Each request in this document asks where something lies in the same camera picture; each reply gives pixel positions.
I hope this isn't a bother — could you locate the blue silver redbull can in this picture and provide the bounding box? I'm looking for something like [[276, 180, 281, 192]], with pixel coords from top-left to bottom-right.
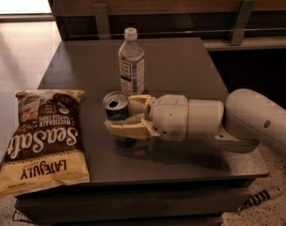
[[102, 90, 137, 146]]

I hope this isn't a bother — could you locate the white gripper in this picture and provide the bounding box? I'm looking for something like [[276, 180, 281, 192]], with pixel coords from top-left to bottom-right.
[[104, 94, 188, 141]]

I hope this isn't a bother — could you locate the right metal rail bracket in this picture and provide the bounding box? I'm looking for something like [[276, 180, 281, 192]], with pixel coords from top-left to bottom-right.
[[230, 0, 256, 46]]

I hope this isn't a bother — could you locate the left metal rail bracket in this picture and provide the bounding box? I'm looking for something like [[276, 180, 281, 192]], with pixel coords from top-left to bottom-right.
[[94, 4, 111, 40]]

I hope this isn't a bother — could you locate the metal rail bracket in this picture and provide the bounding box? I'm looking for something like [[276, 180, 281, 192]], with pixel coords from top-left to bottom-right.
[[230, 0, 256, 46], [94, 4, 111, 40]]

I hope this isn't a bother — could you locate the striped object on floor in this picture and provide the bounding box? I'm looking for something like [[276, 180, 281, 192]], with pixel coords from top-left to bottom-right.
[[238, 186, 285, 212]]

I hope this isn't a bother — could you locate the brown sea salt chip bag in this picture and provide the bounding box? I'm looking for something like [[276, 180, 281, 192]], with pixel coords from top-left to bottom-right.
[[0, 89, 89, 199]]

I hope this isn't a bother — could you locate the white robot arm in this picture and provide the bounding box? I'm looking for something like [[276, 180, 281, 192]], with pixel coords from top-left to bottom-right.
[[103, 89, 286, 159]]

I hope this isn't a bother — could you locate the clear plastic water bottle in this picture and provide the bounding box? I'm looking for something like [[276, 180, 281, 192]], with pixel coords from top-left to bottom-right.
[[119, 27, 145, 95]]

